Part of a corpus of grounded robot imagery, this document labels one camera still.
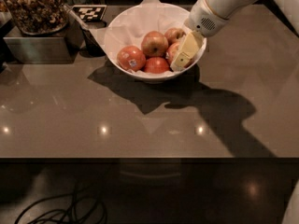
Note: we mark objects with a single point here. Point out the metal box stand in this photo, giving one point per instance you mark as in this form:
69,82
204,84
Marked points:
58,48

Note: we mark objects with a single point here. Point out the central yellow-red apple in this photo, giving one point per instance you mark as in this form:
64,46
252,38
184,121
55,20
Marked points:
154,44

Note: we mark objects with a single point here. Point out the white paper bowl liner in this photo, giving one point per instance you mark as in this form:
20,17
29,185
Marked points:
137,22

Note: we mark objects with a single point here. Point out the black white marker tag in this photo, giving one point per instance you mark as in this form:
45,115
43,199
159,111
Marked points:
90,13

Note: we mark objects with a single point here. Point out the rear small red apple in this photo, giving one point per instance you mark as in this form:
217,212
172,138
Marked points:
174,34

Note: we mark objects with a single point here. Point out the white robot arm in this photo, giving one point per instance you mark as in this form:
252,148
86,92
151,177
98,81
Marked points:
226,9

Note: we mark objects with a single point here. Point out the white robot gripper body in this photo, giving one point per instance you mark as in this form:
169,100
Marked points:
203,19

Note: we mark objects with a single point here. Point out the white ceramic bowl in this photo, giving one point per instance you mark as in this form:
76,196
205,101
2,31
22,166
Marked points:
155,77

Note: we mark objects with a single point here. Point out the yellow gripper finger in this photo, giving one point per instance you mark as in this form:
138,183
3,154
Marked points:
189,47

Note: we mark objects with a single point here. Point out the red apple with sticker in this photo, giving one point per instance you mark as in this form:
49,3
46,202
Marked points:
131,58

